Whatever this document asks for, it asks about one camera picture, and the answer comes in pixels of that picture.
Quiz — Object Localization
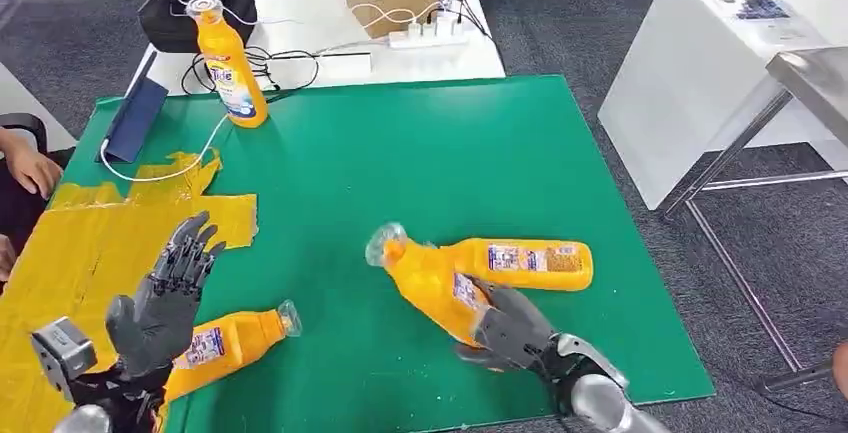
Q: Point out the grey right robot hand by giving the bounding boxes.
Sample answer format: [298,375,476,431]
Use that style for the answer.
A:
[453,275,558,374]

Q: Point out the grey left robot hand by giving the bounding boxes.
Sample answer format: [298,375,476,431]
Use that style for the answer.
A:
[104,211,227,380]

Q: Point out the orange drink bottle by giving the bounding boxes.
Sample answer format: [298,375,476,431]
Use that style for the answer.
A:
[185,0,270,130]
[164,300,303,403]
[440,237,595,293]
[364,222,495,349]

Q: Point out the yellow sheet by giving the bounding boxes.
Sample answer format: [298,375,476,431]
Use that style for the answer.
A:
[0,149,260,433]

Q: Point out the person's hand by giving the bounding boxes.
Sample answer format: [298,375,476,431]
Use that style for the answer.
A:
[5,146,65,201]
[0,234,18,282]

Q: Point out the green mat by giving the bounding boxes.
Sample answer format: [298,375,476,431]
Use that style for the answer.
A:
[49,74,717,433]

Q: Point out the black chair armrest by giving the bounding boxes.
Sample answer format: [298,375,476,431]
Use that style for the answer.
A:
[0,113,49,153]

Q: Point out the black bag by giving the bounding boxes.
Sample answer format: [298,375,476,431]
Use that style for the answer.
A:
[137,0,258,55]

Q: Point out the white power strip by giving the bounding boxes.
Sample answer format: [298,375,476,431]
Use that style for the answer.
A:
[387,19,473,50]

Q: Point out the white desk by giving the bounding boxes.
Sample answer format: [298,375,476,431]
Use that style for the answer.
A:
[597,0,848,211]

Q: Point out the white table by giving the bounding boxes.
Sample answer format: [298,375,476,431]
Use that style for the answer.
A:
[125,0,507,97]

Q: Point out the printed paper sheet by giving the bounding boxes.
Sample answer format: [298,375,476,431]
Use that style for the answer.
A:
[712,0,833,47]

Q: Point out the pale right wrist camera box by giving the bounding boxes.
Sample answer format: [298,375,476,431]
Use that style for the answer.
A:
[555,333,631,390]

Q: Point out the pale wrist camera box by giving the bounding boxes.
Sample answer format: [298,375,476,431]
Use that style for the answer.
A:
[555,333,631,390]
[31,317,99,401]

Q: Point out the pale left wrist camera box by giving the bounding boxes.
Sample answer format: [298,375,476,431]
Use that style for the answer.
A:
[31,317,99,401]

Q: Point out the long white cable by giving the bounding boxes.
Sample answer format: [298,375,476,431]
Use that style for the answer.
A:
[99,35,392,185]

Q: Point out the black cable bundle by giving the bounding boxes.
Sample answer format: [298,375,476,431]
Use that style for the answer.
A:
[180,45,374,103]

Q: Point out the white charger cables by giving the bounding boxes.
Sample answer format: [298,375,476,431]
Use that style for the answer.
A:
[349,0,453,31]

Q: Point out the steel frame table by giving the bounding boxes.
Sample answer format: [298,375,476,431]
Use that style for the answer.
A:
[659,45,848,393]

